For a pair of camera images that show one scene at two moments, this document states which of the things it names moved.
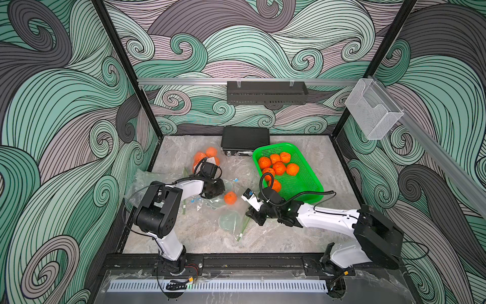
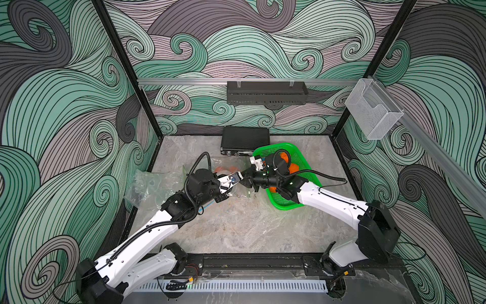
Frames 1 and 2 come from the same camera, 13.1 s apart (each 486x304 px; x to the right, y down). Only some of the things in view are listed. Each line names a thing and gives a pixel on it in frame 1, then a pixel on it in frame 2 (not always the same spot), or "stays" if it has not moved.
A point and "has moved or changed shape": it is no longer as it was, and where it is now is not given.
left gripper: (221, 189) → (222, 197)
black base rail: (251, 264) stays
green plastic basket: (308, 197) has moved or changed shape
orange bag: (292, 169) stays
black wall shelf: (266, 92) stays
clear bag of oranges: (231, 167) has moved or changed shape
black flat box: (244, 140) stays
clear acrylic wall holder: (372, 109) stays
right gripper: (254, 215) → (250, 181)
